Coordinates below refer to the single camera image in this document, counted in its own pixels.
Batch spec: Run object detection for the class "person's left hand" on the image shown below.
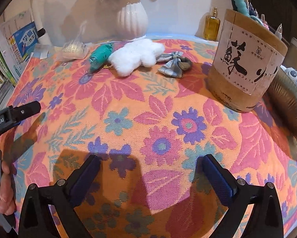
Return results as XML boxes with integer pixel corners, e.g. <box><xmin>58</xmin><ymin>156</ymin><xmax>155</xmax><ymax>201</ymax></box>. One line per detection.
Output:
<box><xmin>0</xmin><ymin>161</ymin><xmax>16</xmax><ymax>216</ymax></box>

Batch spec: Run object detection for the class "bamboo cylinder pen holder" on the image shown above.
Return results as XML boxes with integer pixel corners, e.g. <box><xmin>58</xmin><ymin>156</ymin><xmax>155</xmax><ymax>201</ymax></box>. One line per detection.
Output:
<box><xmin>208</xmin><ymin>9</ymin><xmax>288</xmax><ymax>113</ymax></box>

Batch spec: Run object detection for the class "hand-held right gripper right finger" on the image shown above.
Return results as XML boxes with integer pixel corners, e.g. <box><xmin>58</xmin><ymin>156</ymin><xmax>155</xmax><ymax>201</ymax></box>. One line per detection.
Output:
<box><xmin>202</xmin><ymin>154</ymin><xmax>285</xmax><ymax>238</ymax></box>

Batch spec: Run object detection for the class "plaid fabric bow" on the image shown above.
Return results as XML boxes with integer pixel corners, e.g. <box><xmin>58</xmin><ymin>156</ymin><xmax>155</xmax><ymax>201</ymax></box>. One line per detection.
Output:
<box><xmin>158</xmin><ymin>52</ymin><xmax>193</xmax><ymax>80</ymax></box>

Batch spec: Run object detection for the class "clear bag with gold item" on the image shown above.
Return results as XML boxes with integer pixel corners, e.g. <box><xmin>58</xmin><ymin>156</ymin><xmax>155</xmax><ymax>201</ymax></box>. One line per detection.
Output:
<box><xmin>58</xmin><ymin>41</ymin><xmax>90</xmax><ymax>61</ymax></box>

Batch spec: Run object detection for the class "woven wicker basket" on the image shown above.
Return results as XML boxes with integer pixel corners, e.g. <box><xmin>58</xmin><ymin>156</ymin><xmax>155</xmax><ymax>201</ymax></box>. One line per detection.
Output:
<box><xmin>266</xmin><ymin>71</ymin><xmax>297</xmax><ymax>145</ymax></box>

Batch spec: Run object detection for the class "small clear packet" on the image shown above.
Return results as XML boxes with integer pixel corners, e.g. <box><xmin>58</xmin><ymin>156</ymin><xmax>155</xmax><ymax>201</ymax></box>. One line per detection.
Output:
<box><xmin>32</xmin><ymin>44</ymin><xmax>50</xmax><ymax>60</ymax></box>

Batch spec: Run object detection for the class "white plush cloud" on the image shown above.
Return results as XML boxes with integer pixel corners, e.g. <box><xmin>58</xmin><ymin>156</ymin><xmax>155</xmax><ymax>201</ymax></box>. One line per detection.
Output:
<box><xmin>107</xmin><ymin>38</ymin><xmax>165</xmax><ymax>77</ymax></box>

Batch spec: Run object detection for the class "yellow perfume bottle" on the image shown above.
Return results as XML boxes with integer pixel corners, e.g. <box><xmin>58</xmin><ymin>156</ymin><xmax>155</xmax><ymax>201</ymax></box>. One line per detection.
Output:
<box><xmin>203</xmin><ymin>7</ymin><xmax>222</xmax><ymax>41</ymax></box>

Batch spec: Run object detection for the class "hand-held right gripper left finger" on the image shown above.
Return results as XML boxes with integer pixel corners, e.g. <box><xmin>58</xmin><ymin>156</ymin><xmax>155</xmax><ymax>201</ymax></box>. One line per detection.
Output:
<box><xmin>18</xmin><ymin>154</ymin><xmax>101</xmax><ymax>238</ymax></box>

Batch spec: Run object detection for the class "white ribbed vase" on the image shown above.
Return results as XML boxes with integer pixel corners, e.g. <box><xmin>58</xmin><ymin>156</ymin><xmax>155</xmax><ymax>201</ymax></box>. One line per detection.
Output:
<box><xmin>117</xmin><ymin>2</ymin><xmax>149</xmax><ymax>40</ymax></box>

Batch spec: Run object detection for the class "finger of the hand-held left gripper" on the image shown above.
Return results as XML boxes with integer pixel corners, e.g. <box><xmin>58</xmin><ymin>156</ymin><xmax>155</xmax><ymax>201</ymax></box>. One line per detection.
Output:
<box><xmin>8</xmin><ymin>101</ymin><xmax>42</xmax><ymax>127</ymax></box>

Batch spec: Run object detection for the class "floral orange tablecloth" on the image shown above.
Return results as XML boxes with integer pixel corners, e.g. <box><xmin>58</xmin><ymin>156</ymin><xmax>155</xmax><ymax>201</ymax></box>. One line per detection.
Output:
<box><xmin>0</xmin><ymin>38</ymin><xmax>297</xmax><ymax>238</ymax></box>

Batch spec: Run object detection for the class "stack of books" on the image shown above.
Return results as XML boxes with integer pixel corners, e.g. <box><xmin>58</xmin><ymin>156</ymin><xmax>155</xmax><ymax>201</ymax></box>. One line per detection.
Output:
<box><xmin>0</xmin><ymin>21</ymin><xmax>41</xmax><ymax>109</ymax></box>

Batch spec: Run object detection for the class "grey plush toy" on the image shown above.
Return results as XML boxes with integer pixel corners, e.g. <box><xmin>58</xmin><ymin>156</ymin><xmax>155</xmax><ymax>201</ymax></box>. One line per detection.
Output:
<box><xmin>280</xmin><ymin>65</ymin><xmax>297</xmax><ymax>93</ymax></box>

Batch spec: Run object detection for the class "bundle of pens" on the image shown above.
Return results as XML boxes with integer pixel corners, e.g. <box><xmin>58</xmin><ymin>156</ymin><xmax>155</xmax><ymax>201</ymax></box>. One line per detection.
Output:
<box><xmin>247</xmin><ymin>2</ymin><xmax>284</xmax><ymax>39</ymax></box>

